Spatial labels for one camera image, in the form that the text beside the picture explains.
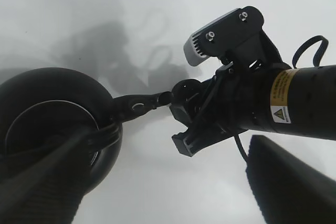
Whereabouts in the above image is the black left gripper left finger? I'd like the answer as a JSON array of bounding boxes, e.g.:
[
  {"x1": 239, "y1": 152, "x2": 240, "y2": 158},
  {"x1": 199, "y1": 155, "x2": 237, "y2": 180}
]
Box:
[{"x1": 1, "y1": 134, "x2": 90, "y2": 223}]

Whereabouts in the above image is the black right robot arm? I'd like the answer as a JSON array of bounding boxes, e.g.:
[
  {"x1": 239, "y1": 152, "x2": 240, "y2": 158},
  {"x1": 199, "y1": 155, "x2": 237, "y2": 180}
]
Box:
[{"x1": 170, "y1": 36, "x2": 335, "y2": 157}]

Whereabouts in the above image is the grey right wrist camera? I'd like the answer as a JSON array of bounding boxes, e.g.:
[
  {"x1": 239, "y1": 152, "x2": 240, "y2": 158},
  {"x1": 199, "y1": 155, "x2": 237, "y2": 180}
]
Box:
[{"x1": 183, "y1": 6, "x2": 264, "y2": 67}]

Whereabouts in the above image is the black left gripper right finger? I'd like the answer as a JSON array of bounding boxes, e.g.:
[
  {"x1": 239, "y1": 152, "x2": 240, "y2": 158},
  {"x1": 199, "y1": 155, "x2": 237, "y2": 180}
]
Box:
[{"x1": 246, "y1": 135, "x2": 335, "y2": 223}]

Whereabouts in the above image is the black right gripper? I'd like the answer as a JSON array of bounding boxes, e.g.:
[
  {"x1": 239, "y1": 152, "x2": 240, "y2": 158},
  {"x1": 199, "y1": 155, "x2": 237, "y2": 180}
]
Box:
[{"x1": 170, "y1": 37, "x2": 288, "y2": 156}]

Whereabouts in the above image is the black cast iron teapot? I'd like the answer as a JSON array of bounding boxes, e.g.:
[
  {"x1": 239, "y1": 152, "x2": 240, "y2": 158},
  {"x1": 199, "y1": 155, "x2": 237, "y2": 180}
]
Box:
[{"x1": 1, "y1": 68, "x2": 173, "y2": 195}]

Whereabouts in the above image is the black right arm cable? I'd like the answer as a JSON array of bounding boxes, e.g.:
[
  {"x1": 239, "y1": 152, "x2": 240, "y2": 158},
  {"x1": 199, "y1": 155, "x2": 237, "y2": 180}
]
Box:
[{"x1": 235, "y1": 35, "x2": 329, "y2": 162}]

